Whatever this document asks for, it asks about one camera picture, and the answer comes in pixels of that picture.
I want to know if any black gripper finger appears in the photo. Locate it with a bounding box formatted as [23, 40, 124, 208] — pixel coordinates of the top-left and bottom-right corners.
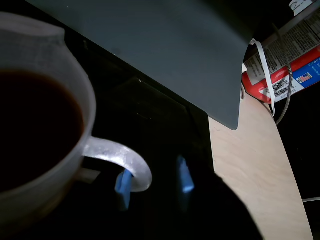
[114, 171, 133, 212]
[174, 154, 266, 240]

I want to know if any translucent plastic measuring cup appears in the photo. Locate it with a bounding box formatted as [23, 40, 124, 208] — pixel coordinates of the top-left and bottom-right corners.
[0, 11, 153, 240]

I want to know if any black rubber work mat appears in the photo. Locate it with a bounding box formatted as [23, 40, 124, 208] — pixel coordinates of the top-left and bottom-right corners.
[24, 4, 216, 240]

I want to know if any grey plastic backdrop sheet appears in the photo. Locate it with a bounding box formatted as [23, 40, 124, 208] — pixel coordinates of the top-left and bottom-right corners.
[24, 0, 258, 131]

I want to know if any red white blue carton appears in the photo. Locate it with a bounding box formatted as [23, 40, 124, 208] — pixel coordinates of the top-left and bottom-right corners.
[241, 4, 320, 105]

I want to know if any white tag with handwriting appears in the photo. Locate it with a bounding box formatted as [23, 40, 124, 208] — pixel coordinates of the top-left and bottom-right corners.
[288, 0, 316, 16]

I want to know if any white flat strap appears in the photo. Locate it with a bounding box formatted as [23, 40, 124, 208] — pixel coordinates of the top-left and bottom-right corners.
[248, 38, 276, 117]

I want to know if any grey braided cable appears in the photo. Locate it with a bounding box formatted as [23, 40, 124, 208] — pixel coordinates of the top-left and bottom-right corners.
[272, 23, 293, 126]

